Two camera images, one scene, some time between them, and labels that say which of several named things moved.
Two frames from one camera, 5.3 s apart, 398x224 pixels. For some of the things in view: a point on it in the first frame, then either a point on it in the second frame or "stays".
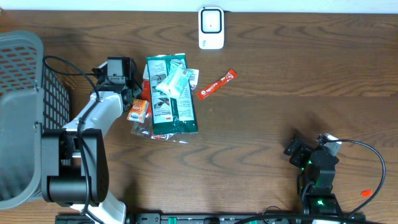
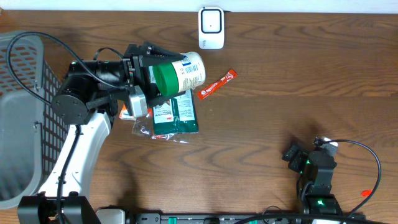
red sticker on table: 366,193 stays
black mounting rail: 275,218 stays
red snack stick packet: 203,93 stays
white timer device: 211,28 stays
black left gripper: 131,93 → 134,73
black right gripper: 300,152 → 298,156
